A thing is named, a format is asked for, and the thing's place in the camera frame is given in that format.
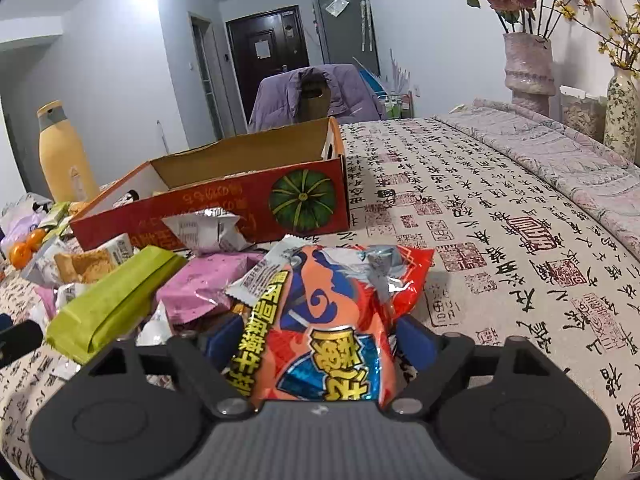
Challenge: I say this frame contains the orange-red snack packet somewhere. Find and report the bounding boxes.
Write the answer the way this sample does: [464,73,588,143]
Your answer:
[225,244,435,408]

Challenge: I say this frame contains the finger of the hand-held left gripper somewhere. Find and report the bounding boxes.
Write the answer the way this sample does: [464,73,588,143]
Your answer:
[0,320,45,367]

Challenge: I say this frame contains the white plastic bag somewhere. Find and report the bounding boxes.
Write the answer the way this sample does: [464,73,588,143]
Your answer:
[0,192,53,221]

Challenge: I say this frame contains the folded umbrella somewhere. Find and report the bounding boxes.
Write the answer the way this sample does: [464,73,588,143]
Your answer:
[357,0,375,53]

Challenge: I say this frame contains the grey interior door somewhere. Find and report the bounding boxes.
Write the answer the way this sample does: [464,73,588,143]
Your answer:
[189,12,223,141]

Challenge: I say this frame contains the green-white snack packet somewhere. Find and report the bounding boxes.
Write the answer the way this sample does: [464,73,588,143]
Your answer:
[37,202,71,233]

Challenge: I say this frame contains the grey refrigerator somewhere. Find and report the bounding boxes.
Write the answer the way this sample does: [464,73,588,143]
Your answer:
[313,0,381,78]

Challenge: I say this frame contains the pale leaf wall decoration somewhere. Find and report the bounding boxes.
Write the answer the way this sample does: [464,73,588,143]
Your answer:
[387,50,412,93]

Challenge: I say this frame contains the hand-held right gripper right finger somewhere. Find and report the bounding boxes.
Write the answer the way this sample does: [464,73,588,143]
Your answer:
[390,314,568,421]

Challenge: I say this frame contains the yellow flower branches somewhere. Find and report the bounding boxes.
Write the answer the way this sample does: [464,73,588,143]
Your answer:
[560,0,640,68]

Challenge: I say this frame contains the dark entrance door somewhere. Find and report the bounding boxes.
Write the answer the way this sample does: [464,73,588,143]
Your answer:
[226,6,311,123]

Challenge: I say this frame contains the red cardboard box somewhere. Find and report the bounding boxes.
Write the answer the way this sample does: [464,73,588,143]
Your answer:
[69,116,351,252]

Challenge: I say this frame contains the clear snack jar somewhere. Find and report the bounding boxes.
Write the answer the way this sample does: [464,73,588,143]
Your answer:
[559,85,608,141]

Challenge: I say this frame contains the large green snack packet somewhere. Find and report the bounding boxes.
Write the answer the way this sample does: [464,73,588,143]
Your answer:
[46,246,188,365]

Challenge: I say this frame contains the purple puffer jacket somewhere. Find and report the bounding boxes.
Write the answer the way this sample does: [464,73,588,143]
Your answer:
[248,64,383,133]

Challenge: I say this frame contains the pink vase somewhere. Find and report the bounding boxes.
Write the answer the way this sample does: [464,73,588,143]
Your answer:
[502,32,557,116]

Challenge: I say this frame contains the white text-printed snack packet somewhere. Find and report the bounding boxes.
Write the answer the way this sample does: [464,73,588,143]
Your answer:
[225,234,307,311]

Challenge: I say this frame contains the pink quilted blanket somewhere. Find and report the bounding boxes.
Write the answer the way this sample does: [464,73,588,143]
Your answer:
[432,99,640,251]

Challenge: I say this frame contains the yellow thermos bottle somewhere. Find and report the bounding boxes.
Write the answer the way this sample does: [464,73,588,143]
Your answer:
[36,100,101,204]

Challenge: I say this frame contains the pink snack packet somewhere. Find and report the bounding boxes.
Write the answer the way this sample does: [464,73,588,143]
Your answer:
[156,251,266,325]

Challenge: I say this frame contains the purple tissue pack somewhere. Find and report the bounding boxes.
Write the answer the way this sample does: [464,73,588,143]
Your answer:
[0,210,38,256]

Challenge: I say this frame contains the square cracker snack packet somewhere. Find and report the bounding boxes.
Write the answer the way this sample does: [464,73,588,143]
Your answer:
[52,234,135,286]

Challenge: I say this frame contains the leaf-patterned vase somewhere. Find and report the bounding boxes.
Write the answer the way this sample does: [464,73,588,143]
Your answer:
[602,67,640,163]

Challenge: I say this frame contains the silver snack packet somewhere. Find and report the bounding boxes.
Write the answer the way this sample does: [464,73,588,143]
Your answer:
[161,208,253,254]

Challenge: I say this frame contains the brown chair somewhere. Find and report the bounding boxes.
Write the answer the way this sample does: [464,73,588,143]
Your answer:
[295,71,333,123]

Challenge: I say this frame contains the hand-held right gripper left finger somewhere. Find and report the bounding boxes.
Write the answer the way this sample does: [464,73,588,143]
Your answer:
[85,312,253,421]

